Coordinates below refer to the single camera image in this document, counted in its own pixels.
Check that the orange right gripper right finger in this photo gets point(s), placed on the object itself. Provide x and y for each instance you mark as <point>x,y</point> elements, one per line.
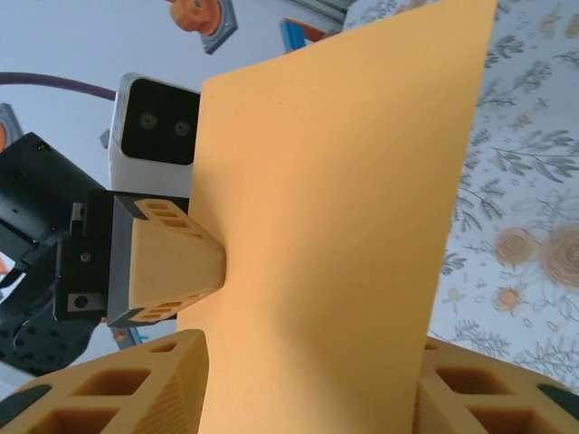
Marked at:
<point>497,398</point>

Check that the blue orange wall sticker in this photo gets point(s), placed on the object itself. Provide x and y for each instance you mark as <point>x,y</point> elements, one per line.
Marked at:
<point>296,34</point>

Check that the orange square paper sheet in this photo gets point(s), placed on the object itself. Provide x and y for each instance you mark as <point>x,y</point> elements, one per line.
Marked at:
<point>325,217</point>

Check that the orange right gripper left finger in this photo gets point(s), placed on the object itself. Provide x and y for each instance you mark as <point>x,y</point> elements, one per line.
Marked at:
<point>113,393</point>

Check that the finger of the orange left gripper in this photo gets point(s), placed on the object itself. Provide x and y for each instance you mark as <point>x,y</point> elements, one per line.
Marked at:
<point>172,257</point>

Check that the floral printed tablecloth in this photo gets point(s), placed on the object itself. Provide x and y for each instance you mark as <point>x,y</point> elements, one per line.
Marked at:
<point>520,181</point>

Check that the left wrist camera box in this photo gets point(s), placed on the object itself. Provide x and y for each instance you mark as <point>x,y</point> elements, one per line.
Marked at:
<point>154,126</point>

